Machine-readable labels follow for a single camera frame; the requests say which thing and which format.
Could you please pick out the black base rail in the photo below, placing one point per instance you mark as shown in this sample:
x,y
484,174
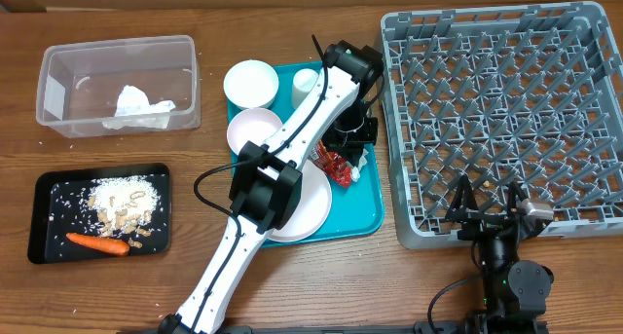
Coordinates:
x,y
447,327

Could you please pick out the clear plastic storage bin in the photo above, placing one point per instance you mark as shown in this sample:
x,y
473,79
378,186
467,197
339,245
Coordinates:
x,y
79,84

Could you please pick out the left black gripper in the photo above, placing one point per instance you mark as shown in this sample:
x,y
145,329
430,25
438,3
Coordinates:
x,y
351,147

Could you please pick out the grey dishwasher rack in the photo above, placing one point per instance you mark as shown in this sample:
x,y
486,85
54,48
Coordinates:
x,y
527,94

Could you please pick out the white tissue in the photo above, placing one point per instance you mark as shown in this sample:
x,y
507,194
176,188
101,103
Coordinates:
x,y
134,110

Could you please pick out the red snack wrapper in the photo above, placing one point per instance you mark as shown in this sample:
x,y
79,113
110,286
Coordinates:
x,y
339,169

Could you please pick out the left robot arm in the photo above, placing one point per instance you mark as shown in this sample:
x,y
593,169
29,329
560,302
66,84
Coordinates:
x,y
267,178

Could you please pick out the orange carrot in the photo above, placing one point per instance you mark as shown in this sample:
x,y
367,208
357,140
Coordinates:
x,y
97,244

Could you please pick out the teal serving tray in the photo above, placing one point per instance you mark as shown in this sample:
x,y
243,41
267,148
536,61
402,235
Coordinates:
x,y
355,212

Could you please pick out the black plastic tray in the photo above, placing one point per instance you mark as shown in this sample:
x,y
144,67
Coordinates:
x,y
42,249

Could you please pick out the white paper cup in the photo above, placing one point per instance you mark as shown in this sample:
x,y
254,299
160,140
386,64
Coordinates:
x,y
302,83

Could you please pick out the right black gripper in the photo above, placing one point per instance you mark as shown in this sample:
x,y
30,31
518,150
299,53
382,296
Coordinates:
x,y
462,208

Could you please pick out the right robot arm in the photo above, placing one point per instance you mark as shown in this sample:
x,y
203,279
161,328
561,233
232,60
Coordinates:
x,y
515,291

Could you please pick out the white round plate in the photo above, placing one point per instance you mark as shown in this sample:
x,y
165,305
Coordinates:
x,y
312,209

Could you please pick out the white bowl with rice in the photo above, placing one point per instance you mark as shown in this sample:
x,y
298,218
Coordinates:
x,y
251,84

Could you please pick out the rice and peanut pile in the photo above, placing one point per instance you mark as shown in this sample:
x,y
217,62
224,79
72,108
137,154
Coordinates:
x,y
105,211

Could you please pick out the white bowl with peanuts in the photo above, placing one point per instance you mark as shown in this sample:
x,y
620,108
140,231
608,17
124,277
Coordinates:
x,y
255,125

